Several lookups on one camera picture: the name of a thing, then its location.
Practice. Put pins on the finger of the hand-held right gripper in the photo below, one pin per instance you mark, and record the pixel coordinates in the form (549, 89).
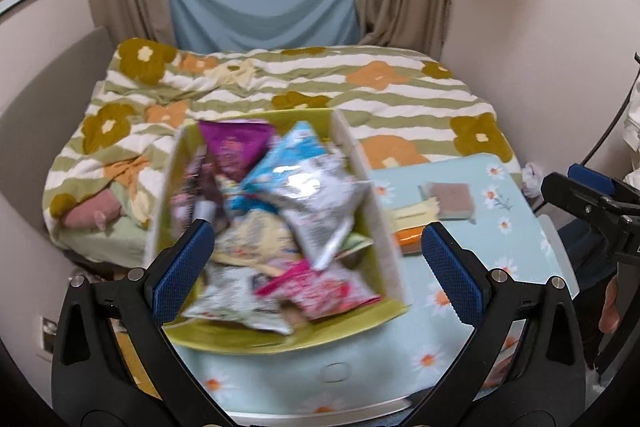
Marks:
(565, 197)
(592, 177)

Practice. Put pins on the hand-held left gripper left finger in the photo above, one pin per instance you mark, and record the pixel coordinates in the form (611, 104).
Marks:
(185, 272)

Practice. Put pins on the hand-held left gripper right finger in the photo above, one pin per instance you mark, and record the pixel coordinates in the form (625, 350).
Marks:
(450, 272)

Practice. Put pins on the yellow-green cardboard box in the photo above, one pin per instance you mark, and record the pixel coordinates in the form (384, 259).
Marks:
(240, 339)

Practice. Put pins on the pile of mixed snack bags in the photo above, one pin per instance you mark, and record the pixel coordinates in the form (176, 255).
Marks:
(300, 187)

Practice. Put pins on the person's right hand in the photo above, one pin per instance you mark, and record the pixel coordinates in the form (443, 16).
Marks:
(610, 307)

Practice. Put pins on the crumpled white tissue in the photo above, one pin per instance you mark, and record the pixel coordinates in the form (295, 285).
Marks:
(532, 179)

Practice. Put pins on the dark blue cloth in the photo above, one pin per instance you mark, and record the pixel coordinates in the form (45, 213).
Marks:
(580, 257)

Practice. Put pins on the orange block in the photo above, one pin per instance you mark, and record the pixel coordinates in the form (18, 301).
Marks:
(407, 239)

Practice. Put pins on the light blue floral tablecloth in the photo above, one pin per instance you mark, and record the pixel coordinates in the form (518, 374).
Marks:
(500, 247)

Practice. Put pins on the pale yellow packet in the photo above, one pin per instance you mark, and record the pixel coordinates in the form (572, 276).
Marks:
(415, 212)

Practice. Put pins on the white cloth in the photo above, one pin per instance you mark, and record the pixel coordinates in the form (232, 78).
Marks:
(632, 117)

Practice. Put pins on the brown rectangular packet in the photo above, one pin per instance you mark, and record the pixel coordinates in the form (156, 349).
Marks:
(450, 199)

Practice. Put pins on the pink pillow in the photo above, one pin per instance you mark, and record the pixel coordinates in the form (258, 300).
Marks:
(90, 212)

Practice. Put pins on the striped floral blanket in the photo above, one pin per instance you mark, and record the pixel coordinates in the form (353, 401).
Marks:
(350, 97)

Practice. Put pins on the grey bed headboard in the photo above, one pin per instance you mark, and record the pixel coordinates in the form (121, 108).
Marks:
(60, 77)

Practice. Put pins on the light blue hanging cloth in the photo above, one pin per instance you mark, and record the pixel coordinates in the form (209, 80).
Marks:
(260, 2)

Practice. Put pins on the wall outlet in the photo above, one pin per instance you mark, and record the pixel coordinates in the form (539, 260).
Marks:
(47, 332)

